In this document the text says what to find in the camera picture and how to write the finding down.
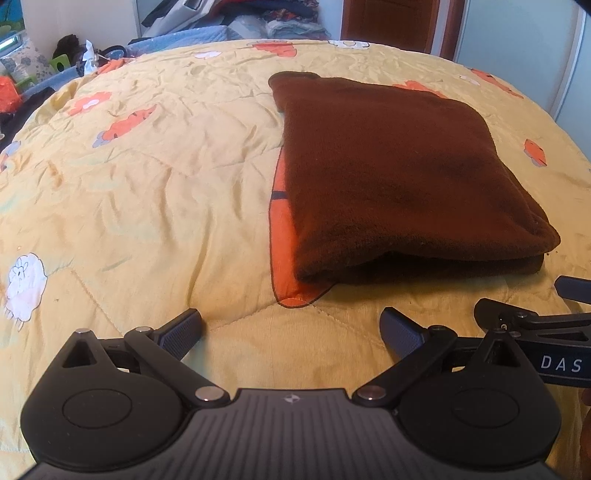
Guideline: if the orange plastic bag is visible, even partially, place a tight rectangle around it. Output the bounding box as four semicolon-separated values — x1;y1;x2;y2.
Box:
0;76;24;114

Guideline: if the floral pillow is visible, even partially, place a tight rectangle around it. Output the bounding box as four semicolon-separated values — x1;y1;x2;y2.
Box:
0;37;57;85

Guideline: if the yellow carrot print quilt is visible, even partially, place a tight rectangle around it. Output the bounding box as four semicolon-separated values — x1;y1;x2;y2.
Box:
0;38;591;467

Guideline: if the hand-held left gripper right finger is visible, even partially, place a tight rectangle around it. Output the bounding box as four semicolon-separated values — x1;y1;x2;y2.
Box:
353;307;532;409

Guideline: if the pile of clothes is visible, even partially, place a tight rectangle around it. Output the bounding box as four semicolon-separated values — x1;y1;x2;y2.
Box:
141;0;332;43

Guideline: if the lotus print window blind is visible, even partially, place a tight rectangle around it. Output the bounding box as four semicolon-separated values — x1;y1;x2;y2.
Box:
0;0;25;38

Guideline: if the white flower decal wardrobe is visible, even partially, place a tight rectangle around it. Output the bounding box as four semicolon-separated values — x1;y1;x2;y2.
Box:
455;0;591;162

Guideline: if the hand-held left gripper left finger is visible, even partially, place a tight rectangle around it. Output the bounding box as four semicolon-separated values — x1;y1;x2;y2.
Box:
60;308;232;409

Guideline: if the brown knit sweater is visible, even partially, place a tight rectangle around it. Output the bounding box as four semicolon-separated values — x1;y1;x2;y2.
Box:
268;71;561;284

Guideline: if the black bag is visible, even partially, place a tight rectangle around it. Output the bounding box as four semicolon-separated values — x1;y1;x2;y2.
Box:
53;34;85;59

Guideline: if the blue quilted blanket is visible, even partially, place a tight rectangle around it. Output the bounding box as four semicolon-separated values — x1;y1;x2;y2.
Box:
127;25;242;57

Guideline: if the green plastic stool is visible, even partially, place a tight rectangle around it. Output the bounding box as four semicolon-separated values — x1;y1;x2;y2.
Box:
16;54;71;92

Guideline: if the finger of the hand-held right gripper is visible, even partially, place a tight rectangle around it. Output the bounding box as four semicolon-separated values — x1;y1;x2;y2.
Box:
554;275;591;301
475;298;591;332

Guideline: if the brown wooden door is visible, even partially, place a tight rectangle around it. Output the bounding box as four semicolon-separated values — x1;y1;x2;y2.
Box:
341;0;465;58

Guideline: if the white crumpled plastic bag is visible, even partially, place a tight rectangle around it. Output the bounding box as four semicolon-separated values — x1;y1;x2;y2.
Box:
76;41;100;75

